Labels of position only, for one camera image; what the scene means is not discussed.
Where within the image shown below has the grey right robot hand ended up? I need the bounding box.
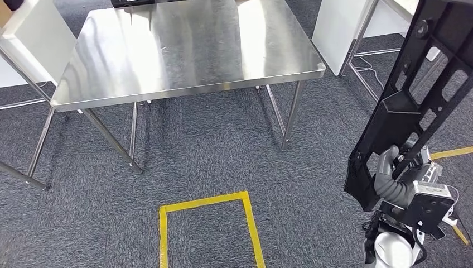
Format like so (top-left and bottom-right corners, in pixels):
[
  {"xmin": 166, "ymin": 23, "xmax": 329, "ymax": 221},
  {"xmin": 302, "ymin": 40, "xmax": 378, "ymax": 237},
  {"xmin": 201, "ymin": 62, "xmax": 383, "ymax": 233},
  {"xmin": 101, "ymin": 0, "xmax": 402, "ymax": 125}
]
[{"xmin": 376, "ymin": 142, "xmax": 443, "ymax": 190}]

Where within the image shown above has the black plastic frame part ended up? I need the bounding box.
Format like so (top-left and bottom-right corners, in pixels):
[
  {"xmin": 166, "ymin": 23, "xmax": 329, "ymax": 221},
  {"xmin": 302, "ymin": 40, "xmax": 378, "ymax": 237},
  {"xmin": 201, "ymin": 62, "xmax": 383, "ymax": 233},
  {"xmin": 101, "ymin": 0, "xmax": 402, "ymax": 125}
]
[{"xmin": 344, "ymin": 0, "xmax": 473, "ymax": 212}]

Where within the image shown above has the steel workbench table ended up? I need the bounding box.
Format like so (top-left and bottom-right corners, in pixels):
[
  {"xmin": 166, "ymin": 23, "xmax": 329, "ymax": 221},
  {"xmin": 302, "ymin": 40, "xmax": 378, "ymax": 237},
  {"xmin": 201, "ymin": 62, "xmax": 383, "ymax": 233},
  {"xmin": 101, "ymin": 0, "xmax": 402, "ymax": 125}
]
[{"xmin": 0, "ymin": 0, "xmax": 327, "ymax": 192}]

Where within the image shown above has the yellow floor tape square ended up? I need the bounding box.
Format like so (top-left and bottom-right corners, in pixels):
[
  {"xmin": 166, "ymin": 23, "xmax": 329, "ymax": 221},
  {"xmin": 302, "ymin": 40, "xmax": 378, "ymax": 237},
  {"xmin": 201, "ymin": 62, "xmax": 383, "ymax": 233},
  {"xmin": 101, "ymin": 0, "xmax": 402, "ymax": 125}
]
[
  {"xmin": 158, "ymin": 190, "xmax": 267, "ymax": 268},
  {"xmin": 429, "ymin": 146, "xmax": 473, "ymax": 247}
]

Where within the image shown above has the white cabinet block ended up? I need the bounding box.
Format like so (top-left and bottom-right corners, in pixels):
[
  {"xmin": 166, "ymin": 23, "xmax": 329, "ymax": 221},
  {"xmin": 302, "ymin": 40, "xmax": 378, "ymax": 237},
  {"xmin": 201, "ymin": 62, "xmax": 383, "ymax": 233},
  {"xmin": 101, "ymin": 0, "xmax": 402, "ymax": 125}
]
[
  {"xmin": 311, "ymin": 0, "xmax": 441, "ymax": 76},
  {"xmin": 0, "ymin": 0, "xmax": 77, "ymax": 88}
]

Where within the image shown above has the brown cardboard piece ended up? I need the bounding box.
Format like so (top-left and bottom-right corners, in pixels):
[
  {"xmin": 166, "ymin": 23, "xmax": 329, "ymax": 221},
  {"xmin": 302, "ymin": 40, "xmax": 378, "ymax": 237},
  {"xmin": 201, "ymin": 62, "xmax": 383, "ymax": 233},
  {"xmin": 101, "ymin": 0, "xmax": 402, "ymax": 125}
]
[{"xmin": 0, "ymin": 2, "xmax": 12, "ymax": 27}]

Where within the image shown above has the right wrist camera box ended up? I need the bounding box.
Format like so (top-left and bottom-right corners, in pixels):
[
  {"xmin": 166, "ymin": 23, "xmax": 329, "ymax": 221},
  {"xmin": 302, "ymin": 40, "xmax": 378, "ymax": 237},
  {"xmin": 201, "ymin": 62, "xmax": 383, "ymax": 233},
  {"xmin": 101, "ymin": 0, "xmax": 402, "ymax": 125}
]
[{"xmin": 378, "ymin": 180, "xmax": 456, "ymax": 241}]

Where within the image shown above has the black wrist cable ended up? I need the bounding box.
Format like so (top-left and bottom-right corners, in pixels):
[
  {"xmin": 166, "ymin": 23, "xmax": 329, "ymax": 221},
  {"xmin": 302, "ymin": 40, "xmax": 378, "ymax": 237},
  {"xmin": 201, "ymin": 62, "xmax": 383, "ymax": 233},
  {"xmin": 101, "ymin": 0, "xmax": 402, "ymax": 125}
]
[{"xmin": 410, "ymin": 226, "xmax": 428, "ymax": 266}]

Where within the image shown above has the long white cable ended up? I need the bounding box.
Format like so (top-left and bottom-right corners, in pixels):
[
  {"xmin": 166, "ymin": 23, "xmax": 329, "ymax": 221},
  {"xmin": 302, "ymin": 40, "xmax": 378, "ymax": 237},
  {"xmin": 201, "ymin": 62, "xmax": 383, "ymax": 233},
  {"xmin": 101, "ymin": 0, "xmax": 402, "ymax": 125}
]
[{"xmin": 354, "ymin": 55, "xmax": 385, "ymax": 92}]

